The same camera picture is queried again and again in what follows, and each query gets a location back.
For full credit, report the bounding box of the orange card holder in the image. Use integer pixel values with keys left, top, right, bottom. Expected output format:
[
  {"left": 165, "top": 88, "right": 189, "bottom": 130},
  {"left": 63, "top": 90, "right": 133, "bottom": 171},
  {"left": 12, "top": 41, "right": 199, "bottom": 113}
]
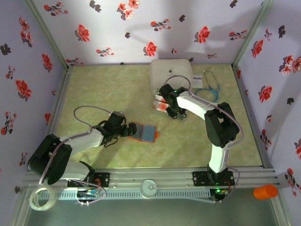
[{"left": 128, "top": 121, "right": 159, "bottom": 144}]

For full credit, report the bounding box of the aluminium side rail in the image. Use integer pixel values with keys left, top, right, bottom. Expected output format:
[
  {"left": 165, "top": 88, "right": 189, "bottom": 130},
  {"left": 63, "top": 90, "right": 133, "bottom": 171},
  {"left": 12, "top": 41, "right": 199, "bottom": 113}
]
[
  {"left": 232, "top": 65, "right": 276, "bottom": 170},
  {"left": 36, "top": 65, "right": 74, "bottom": 172}
]

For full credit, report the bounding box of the small white wipe packet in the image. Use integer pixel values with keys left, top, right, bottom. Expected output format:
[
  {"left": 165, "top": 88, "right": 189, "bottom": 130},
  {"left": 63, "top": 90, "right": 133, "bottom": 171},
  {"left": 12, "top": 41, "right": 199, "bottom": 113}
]
[{"left": 192, "top": 74, "right": 203, "bottom": 89}]

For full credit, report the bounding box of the blue stethoscope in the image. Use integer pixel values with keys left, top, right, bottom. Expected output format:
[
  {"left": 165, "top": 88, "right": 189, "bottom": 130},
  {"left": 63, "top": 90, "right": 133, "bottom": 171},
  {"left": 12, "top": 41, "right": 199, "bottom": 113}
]
[{"left": 194, "top": 69, "right": 222, "bottom": 105}]

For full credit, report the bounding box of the wide aluminium base rail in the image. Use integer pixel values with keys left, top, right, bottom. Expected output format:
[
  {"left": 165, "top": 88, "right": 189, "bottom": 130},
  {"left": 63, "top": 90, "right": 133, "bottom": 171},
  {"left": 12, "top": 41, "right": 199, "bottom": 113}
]
[{"left": 22, "top": 166, "right": 281, "bottom": 190}]

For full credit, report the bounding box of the white square box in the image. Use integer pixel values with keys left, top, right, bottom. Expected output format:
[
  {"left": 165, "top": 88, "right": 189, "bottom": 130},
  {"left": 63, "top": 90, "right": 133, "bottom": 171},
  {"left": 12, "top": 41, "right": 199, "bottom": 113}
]
[{"left": 150, "top": 58, "right": 194, "bottom": 96}]

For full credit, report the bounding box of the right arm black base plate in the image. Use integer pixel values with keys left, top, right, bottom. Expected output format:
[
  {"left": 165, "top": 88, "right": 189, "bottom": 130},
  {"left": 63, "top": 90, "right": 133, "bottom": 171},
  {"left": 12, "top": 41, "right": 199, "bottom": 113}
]
[{"left": 192, "top": 171, "right": 235, "bottom": 188}]

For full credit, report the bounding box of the red white credit card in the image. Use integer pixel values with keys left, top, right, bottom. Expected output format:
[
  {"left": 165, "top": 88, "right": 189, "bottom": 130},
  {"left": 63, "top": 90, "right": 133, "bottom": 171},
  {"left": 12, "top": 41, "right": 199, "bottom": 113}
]
[{"left": 153, "top": 100, "right": 169, "bottom": 111}]

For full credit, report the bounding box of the left arm lavender cable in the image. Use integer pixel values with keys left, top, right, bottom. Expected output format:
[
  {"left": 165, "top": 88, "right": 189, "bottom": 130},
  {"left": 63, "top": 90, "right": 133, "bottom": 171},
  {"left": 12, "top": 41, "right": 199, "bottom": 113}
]
[{"left": 39, "top": 105, "right": 112, "bottom": 206}]

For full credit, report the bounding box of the green circuit board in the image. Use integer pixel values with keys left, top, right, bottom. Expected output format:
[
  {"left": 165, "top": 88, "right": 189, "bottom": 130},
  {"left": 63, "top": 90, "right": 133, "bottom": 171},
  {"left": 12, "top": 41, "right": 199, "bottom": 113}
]
[
  {"left": 210, "top": 187, "right": 230, "bottom": 203},
  {"left": 77, "top": 189, "right": 99, "bottom": 198}
]

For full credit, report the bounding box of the aluminium frame post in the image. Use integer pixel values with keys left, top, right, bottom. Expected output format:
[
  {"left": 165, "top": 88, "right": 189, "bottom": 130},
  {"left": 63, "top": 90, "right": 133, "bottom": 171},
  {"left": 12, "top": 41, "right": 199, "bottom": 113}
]
[
  {"left": 269, "top": 186, "right": 292, "bottom": 226},
  {"left": 23, "top": 0, "right": 73, "bottom": 71},
  {"left": 8, "top": 187, "right": 32, "bottom": 226},
  {"left": 232, "top": 0, "right": 275, "bottom": 69}
]

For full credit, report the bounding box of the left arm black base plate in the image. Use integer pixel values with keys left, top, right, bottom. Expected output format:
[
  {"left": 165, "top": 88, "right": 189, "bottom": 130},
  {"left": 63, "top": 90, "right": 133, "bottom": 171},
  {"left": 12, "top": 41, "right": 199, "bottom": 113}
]
[{"left": 67, "top": 172, "right": 111, "bottom": 188}]

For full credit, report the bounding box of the white slotted cable duct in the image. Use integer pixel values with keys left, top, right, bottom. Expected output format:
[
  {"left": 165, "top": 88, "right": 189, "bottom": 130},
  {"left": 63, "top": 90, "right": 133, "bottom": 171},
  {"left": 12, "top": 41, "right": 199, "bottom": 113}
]
[{"left": 57, "top": 189, "right": 211, "bottom": 201}]

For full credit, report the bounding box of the clear tape roll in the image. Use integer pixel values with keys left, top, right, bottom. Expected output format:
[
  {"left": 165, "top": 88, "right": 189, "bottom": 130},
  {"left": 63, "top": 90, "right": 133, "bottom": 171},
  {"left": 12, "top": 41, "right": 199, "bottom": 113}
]
[{"left": 29, "top": 186, "right": 58, "bottom": 211}]

